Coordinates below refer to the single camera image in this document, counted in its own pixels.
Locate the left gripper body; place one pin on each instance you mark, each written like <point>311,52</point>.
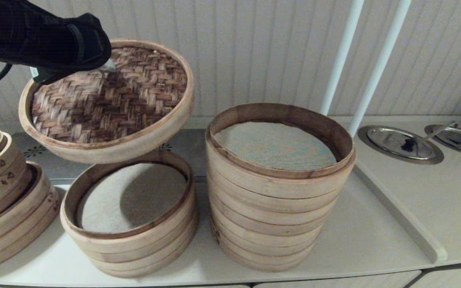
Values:
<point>94,42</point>

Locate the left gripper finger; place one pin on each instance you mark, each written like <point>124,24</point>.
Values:
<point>108,67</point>

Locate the woven bamboo steamer lid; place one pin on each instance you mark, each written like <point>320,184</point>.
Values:
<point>114,104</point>

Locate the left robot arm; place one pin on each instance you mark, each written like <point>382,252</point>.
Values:
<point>18,32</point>

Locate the beige steamer cloth liner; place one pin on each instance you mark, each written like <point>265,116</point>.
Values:
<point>274,146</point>
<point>130,196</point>

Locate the small marked bamboo steamer basket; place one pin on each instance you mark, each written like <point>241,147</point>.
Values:
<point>2,172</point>

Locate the large marked bamboo steamer basket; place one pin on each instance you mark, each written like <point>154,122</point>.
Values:
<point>18,224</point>

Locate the round steel pot lid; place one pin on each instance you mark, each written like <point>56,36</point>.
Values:
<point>386,138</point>
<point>450,138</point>

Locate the white metal pole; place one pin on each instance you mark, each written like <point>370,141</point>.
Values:
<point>342,52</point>
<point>380,60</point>

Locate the white counter tray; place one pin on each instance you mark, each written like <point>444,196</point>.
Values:
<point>366,232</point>

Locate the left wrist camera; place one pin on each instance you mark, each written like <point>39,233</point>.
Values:
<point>48,76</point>

